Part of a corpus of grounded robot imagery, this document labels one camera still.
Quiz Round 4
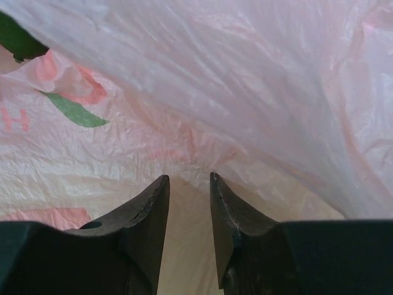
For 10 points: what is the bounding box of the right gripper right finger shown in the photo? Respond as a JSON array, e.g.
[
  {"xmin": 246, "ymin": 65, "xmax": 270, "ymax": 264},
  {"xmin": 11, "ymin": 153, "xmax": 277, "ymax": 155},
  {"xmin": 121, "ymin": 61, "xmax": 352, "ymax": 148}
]
[{"xmin": 210, "ymin": 173, "xmax": 392, "ymax": 294}]

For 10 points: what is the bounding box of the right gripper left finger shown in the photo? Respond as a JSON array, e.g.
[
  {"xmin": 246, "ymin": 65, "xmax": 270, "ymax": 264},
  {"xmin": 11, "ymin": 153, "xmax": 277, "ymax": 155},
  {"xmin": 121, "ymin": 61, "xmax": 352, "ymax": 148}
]
[{"xmin": 1, "ymin": 175, "xmax": 170, "ymax": 294}]

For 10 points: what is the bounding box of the pink plastic bag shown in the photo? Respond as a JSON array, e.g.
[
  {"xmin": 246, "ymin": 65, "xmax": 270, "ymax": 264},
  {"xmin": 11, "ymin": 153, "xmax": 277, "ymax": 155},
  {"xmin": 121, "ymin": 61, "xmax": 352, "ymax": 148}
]
[{"xmin": 1, "ymin": 1, "xmax": 392, "ymax": 294}]

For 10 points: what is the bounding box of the dark green avocado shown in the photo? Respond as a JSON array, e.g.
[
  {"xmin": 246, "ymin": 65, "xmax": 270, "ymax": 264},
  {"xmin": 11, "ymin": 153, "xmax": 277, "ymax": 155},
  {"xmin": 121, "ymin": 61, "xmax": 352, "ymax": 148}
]
[{"xmin": 0, "ymin": 12, "xmax": 49, "ymax": 63}]

